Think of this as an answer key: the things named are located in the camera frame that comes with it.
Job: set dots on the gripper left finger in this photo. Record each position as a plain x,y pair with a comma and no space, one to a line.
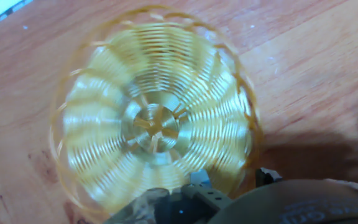
204,193

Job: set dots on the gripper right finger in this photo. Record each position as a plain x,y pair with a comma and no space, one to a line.
266,176

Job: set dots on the yellow woven plastic dish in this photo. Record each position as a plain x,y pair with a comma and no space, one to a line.
104,109

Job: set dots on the glossy wooden board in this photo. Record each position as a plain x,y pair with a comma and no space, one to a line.
306,77

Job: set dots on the light blue plate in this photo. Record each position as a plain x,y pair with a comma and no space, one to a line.
8,4

